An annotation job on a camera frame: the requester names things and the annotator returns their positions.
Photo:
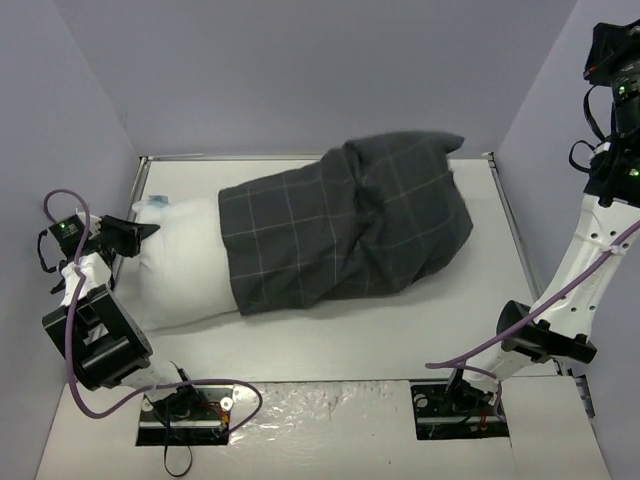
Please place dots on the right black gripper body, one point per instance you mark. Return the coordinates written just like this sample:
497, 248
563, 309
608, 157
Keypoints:
614, 53

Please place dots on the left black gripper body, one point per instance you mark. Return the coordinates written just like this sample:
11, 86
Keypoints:
120, 236

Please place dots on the white pillow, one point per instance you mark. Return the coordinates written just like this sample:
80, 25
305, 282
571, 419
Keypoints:
183, 270

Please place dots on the dark grey checked pillowcase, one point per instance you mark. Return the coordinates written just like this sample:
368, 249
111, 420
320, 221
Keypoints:
369, 219

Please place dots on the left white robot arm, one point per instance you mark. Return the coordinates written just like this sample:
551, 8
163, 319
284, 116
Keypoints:
108, 348

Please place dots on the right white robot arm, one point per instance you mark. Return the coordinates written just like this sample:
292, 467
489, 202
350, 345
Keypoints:
558, 325

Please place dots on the blue white care label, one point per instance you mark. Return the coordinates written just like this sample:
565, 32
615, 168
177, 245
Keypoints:
157, 200

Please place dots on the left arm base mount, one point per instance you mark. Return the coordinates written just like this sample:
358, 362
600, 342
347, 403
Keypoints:
205, 424

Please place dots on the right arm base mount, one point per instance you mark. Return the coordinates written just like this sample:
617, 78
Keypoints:
438, 418

